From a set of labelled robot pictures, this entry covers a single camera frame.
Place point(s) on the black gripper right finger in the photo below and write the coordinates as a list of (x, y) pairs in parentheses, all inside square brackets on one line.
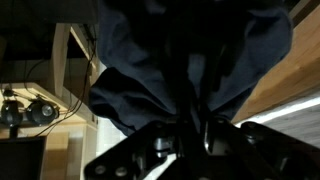
[(266, 150)]

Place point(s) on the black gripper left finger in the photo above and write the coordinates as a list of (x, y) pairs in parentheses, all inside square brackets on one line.
[(133, 150)]

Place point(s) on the dark navy-black cloth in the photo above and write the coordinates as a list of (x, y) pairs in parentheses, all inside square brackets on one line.
[(140, 66)]

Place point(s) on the black monitor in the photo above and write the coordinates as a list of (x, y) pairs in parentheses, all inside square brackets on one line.
[(20, 160)]

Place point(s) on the wooden desk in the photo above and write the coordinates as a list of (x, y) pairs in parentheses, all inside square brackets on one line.
[(60, 56)]

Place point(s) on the wooden bed frame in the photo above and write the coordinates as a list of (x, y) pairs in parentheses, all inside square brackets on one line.
[(286, 76)]

